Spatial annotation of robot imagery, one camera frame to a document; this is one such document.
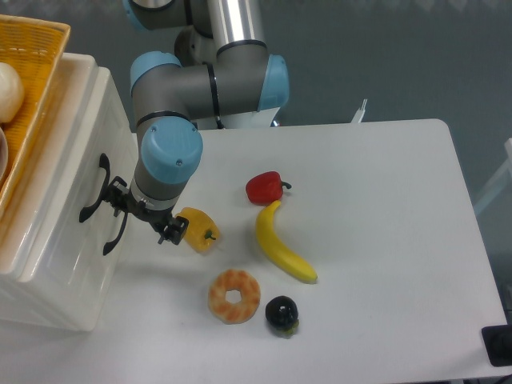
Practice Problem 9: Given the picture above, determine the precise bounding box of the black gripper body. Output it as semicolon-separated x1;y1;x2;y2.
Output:
104;176;189;245

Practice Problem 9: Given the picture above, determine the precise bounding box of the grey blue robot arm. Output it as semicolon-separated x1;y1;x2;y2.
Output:
112;1;290;244

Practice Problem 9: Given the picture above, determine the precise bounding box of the white drawer cabinet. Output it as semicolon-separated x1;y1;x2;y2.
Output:
1;54;138;330

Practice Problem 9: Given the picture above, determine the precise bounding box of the yellow bell pepper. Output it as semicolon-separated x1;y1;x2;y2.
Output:
179;207;220;253

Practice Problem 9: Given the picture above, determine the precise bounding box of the red bell pepper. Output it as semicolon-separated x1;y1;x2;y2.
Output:
245;170;292;206

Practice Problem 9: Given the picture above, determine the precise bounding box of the yellow banana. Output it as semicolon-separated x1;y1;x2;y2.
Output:
255;200;318;284

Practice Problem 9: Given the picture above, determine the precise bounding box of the orange glazed donut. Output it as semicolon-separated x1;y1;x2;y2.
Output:
208;269;261;325

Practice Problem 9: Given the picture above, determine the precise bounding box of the white round bun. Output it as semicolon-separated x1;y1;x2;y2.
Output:
0;62;25;123

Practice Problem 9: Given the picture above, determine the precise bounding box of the yellow wicker basket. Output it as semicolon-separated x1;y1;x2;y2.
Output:
1;14;70;214

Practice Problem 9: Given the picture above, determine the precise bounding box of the black device at edge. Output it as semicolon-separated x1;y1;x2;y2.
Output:
481;325;512;367

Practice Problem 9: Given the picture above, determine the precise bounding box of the white table frame bracket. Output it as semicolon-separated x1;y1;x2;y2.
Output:
350;98;368;124

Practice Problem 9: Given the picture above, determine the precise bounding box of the white frame at right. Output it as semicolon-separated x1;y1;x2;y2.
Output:
473;138;511;217

